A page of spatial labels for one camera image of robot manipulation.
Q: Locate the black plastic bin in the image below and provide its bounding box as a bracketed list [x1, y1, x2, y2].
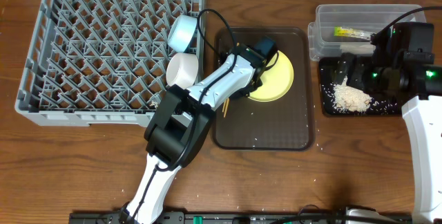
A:
[318, 57, 401, 117]

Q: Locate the light blue bowl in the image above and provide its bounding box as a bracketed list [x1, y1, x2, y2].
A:
[167, 15, 197, 53]

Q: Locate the green snack wrapper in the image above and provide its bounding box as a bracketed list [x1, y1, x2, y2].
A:
[334, 26, 376, 41]

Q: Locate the yellow plate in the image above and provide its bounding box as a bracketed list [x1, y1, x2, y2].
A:
[249, 50, 294, 102]

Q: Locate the grey dish rack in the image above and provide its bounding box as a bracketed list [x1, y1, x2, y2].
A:
[15, 0, 205, 127]

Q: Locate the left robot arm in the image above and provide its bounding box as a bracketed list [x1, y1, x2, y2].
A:
[119, 37, 278, 223]

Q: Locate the rice pile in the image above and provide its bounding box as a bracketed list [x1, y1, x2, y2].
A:
[335, 78, 372, 111]

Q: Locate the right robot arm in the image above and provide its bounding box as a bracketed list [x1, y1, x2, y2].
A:
[334, 21, 441, 223]

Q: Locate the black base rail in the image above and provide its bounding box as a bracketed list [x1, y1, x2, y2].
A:
[68, 210, 415, 224]

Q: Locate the dark brown serving tray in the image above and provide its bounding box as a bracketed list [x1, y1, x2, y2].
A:
[212, 27, 315, 151]

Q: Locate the clear plastic bin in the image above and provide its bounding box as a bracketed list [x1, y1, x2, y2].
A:
[308, 4, 420, 62]

